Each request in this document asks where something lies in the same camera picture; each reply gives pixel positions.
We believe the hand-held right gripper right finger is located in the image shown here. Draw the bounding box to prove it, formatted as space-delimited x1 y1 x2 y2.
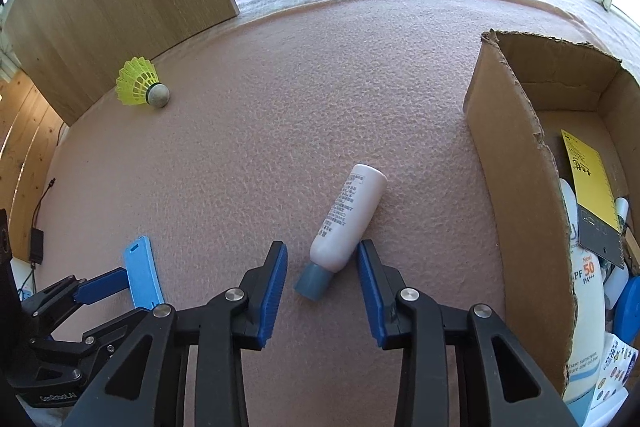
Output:
356 238 581 427

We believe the white power strip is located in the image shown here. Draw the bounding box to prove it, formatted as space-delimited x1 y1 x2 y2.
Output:
9 257 36 303

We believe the pine plank panel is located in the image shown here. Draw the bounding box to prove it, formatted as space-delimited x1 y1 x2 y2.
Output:
0 69 66 260

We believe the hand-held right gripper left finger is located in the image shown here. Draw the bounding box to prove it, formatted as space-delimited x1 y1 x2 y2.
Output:
62 241 289 427

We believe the black power adapter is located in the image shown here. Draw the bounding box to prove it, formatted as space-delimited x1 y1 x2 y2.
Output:
29 228 46 264

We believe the white sunscreen tube blue cap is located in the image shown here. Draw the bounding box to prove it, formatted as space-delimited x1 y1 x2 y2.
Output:
557 177 608 425

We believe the white green glue stick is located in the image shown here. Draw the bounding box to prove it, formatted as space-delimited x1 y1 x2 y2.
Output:
614 197 631 230

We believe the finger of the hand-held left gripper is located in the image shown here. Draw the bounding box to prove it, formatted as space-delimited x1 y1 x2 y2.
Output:
20 267 130 323
30 308 143 380

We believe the round blue tape measure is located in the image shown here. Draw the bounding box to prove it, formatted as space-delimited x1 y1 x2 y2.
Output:
612 276 640 333

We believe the wooden clothespin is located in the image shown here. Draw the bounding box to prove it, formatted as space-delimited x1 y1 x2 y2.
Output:
620 227 640 268

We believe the yellow and black card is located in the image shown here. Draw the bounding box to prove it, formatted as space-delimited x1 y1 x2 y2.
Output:
560 128 628 270

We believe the yellow shuttlecock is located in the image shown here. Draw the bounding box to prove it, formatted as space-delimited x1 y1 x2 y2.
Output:
115 56 171 110

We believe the black usb cable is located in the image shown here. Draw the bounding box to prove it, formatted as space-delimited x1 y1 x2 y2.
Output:
30 177 57 233

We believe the patterned tissue packet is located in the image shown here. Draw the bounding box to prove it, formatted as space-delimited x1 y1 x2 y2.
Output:
590 332 640 413

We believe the cardboard box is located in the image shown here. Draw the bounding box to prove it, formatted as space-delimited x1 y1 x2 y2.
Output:
462 29 640 400

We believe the small white bottle grey cap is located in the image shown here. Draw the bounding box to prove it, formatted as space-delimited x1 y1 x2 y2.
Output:
294 163 389 303

